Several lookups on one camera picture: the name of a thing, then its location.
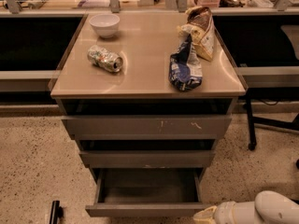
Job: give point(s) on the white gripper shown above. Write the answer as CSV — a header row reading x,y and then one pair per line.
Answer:
x,y
222,213

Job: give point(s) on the grey bottom drawer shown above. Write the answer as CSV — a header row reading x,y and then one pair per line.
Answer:
x,y
147,193

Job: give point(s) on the grey drawer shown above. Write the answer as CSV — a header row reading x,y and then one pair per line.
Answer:
x,y
147,153
147,193
147,127

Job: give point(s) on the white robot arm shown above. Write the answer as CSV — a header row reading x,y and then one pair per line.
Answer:
x,y
269,207

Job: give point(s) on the grey drawer cabinet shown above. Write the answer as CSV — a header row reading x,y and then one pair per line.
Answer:
x,y
145,42

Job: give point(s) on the grey middle drawer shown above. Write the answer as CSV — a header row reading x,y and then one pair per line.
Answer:
x,y
147,153

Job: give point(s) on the grey top drawer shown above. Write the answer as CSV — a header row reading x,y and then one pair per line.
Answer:
x,y
147,127

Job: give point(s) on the black table leg with caster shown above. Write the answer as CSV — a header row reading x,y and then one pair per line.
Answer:
x,y
289,125

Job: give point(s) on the black object on floor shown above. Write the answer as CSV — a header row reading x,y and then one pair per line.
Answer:
x,y
56,212

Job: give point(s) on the blue chip bag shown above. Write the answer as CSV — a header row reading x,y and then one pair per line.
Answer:
x,y
185,70

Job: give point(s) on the brown yellow chip bag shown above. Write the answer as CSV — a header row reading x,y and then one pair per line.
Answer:
x,y
200,27

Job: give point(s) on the white bowl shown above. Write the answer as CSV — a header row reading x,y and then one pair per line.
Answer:
x,y
105,25

